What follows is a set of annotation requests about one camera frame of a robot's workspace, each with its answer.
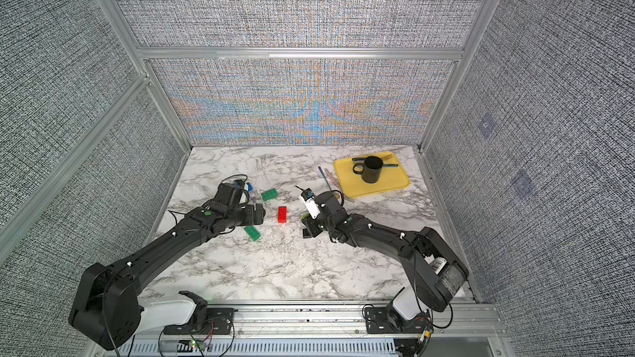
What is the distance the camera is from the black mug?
3.40 feet

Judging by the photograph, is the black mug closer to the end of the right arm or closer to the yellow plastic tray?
the yellow plastic tray

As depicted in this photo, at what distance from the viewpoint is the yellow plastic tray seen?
107cm
